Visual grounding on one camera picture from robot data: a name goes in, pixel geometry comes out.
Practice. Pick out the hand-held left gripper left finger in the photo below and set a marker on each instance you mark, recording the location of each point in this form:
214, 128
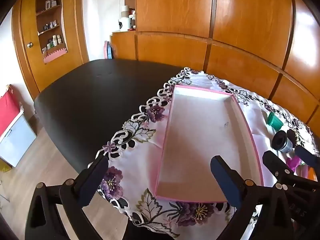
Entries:
92, 180

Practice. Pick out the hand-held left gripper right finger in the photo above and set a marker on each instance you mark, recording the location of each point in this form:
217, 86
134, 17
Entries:
225, 180

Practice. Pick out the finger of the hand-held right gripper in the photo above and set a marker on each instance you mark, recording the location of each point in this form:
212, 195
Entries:
306, 155
275, 162

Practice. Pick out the magenta plastic toy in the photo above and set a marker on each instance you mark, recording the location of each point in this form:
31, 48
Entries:
293, 163

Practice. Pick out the yellow plastic toy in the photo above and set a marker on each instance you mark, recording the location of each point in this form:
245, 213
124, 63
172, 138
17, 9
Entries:
311, 173

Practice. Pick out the green plastic cup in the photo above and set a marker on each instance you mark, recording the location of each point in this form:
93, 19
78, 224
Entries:
275, 122

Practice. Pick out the pink toy tray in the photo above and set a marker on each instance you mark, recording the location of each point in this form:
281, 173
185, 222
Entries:
200, 130

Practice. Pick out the white floral embroidered tablecloth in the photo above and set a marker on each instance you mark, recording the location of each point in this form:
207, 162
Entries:
260, 140

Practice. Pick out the grey storage box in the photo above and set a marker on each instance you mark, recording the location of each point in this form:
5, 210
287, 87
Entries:
17, 142

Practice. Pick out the red cloth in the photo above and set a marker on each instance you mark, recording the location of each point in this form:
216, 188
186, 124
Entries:
8, 112

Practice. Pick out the pink scalloped foam strip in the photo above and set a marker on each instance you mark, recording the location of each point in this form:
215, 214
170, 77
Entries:
53, 56

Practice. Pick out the blue foam board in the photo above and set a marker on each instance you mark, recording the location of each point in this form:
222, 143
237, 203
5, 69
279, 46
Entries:
110, 51

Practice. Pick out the pink foam board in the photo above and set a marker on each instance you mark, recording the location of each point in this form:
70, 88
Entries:
106, 50

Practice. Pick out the group of small bottles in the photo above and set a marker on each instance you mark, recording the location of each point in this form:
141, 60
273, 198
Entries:
56, 40

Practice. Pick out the wooden door with shelf niche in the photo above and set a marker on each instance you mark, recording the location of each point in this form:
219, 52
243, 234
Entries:
72, 30

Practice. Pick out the white mug on shelf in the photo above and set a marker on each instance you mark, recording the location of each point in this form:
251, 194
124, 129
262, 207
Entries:
124, 23

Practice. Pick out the paper roll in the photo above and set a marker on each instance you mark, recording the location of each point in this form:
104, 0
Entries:
125, 11

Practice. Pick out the wooden wardrobe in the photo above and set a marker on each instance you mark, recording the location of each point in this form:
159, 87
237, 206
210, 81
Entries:
175, 5

